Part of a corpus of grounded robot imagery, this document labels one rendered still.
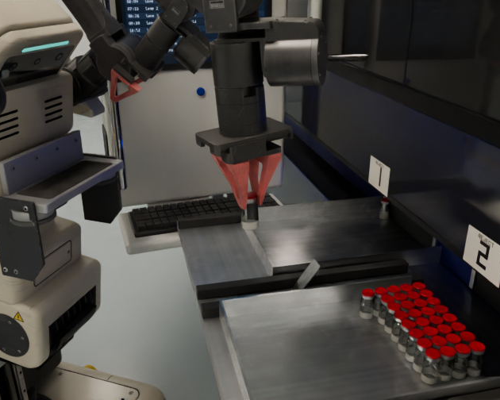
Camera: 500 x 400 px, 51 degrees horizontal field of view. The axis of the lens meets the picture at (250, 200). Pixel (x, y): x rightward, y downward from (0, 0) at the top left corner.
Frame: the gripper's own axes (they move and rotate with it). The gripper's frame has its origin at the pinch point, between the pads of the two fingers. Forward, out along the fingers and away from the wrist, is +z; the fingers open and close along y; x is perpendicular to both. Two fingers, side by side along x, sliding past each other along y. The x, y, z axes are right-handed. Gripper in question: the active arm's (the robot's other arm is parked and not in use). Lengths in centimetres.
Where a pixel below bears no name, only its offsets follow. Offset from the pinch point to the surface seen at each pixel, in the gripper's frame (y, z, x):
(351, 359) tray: 11.3, 26.7, -5.6
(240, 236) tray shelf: 14.6, 25.9, 37.5
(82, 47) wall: 76, 36, 533
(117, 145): 0, 11, 75
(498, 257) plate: 31.7, 13.4, -12.5
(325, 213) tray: 37, 27, 38
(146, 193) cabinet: 6, 28, 80
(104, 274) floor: 4, 109, 188
